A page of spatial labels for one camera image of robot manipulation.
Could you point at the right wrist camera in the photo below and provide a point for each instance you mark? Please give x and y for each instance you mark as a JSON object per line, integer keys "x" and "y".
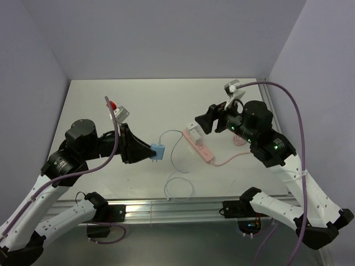
{"x": 233, "y": 92}

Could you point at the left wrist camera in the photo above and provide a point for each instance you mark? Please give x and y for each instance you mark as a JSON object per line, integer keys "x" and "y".
{"x": 120, "y": 113}

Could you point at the blue charger plug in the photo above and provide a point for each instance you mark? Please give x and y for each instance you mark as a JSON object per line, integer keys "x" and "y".
{"x": 159, "y": 152}

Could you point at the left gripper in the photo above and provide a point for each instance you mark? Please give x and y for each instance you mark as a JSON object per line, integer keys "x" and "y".
{"x": 132, "y": 148}

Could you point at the white charger plug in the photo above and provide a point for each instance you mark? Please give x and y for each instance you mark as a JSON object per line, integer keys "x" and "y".
{"x": 195, "y": 137}
{"x": 193, "y": 126}

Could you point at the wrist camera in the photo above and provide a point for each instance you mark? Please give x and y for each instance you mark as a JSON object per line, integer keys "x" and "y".
{"x": 233, "y": 92}
{"x": 120, "y": 113}

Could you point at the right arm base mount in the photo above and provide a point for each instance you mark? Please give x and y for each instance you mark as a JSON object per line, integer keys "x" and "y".
{"x": 248, "y": 221}

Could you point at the pink power strip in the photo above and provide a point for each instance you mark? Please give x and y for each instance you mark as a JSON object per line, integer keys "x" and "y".
{"x": 202, "y": 150}

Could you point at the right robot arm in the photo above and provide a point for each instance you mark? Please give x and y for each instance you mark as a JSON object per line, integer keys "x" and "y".
{"x": 317, "y": 219}

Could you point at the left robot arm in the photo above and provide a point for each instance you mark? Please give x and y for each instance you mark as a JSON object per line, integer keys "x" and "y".
{"x": 26, "y": 233}

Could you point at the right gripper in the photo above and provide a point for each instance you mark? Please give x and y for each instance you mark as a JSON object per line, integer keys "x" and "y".
{"x": 206, "y": 120}

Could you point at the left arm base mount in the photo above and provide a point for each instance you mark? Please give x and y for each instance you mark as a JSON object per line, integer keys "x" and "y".
{"x": 111, "y": 214}

